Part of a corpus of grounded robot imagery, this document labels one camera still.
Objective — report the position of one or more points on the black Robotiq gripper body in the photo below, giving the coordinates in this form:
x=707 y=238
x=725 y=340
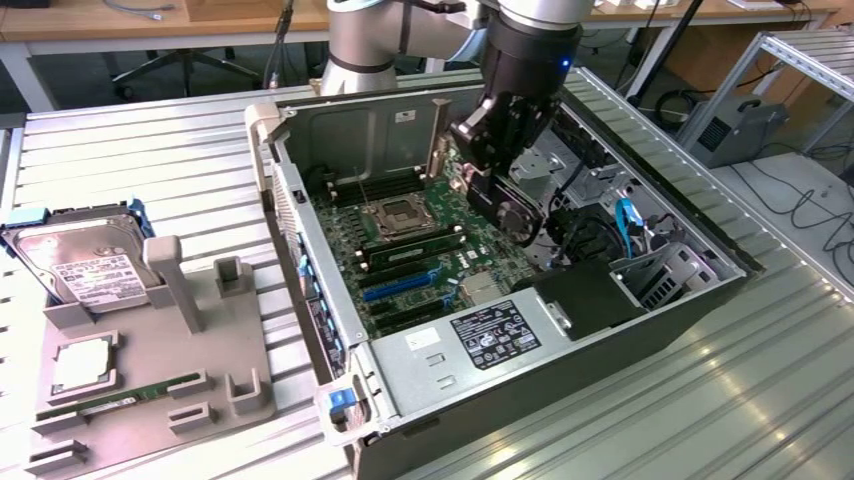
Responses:
x=528 y=60

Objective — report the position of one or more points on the black graphics card metal bracket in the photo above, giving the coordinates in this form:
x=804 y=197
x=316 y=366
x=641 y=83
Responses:
x=510 y=215

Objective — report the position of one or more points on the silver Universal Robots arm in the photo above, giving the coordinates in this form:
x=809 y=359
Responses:
x=361 y=50

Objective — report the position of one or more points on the silver perforated drive cage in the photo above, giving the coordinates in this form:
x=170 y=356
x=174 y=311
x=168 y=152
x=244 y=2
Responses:
x=595 y=182

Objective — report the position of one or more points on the black RAM slot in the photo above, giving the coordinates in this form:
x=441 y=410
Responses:
x=376 y=178
x=412 y=249
x=408 y=239
x=410 y=244
x=380 y=188
x=382 y=194
x=377 y=183

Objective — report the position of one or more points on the metal CPU socket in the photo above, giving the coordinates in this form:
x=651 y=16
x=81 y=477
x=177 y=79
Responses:
x=401 y=217

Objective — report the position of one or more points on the black stand pole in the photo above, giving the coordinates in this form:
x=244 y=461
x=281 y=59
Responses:
x=665 y=50

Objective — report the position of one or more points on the green Dell motherboard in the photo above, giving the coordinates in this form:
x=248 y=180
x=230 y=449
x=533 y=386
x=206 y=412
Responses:
x=484 y=255

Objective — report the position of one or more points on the green RAM stick white label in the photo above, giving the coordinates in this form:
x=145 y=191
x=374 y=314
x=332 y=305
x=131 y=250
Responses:
x=414 y=255

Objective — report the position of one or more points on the silver chipset heatsink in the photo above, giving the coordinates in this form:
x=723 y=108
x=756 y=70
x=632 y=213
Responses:
x=484 y=290

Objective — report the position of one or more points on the long black expansion slot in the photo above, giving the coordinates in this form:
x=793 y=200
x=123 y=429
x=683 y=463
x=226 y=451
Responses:
x=394 y=275
x=408 y=315
x=412 y=326

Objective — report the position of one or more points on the blue expansion slot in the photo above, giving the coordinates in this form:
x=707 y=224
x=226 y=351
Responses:
x=401 y=289

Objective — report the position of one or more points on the black plastic cover block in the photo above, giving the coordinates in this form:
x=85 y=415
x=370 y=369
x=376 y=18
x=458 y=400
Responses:
x=588 y=300

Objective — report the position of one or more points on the blue card retention clip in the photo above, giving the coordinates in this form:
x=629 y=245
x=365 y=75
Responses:
x=329 y=326
x=305 y=265
x=338 y=346

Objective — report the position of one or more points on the silver disk bay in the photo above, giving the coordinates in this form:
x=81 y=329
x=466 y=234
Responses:
x=668 y=280

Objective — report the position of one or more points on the short black expansion slot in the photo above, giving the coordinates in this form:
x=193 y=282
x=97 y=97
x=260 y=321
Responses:
x=385 y=309

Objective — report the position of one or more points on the black office chair base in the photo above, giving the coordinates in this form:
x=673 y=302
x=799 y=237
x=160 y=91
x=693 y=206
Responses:
x=188 y=65

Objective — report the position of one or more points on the silver power supply unit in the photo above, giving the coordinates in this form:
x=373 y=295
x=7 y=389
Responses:
x=428 y=370

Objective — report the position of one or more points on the open dark PC case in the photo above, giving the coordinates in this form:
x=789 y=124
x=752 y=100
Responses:
x=601 y=380

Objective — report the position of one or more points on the blue case latch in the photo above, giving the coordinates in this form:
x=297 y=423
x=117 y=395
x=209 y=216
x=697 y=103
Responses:
x=341 y=398

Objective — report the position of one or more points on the hard disk in blue carrier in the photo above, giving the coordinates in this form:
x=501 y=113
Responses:
x=74 y=250

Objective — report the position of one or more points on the grey plastic parts rack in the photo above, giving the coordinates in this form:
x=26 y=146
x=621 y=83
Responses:
x=134 y=360

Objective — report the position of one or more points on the silver CPU chip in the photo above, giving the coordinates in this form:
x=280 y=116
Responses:
x=83 y=365

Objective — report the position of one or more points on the green RAM stick bare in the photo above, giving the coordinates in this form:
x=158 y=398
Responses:
x=114 y=398

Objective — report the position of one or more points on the wooden desk white frame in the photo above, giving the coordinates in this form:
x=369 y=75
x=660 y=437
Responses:
x=735 y=14
x=81 y=27

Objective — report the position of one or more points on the aluminium profile frame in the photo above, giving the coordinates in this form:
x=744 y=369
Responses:
x=801 y=55

